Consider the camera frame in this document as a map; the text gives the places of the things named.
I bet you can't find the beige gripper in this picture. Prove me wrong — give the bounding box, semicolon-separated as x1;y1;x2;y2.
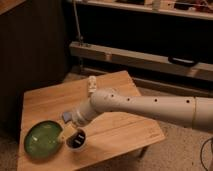
63;124;85;145

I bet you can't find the white ceramic cup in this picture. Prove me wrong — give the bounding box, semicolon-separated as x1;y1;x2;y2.
66;129;86;152

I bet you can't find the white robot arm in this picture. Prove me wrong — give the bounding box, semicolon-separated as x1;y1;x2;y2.
60;88;213;145

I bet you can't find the green ceramic bowl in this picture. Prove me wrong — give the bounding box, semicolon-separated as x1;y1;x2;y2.
24;120;62;159

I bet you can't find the blue sponge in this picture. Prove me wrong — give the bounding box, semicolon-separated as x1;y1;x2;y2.
62;111;72;123

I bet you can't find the wooden side table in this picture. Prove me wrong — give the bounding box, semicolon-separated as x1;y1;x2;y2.
17;79;165;171

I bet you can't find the small white figurine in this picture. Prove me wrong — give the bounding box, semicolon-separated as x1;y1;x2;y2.
88;76;97;94

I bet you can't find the metal pole stand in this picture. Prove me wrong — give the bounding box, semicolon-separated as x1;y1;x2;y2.
72;0;86;73

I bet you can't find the low wooden shelf unit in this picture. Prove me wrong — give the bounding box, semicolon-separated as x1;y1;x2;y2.
65;0;213;96

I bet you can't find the black handle on shelf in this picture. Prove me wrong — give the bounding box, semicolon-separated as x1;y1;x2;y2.
168;57;198;67

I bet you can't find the black cable on floor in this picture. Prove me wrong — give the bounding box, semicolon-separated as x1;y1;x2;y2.
199;137;213;171

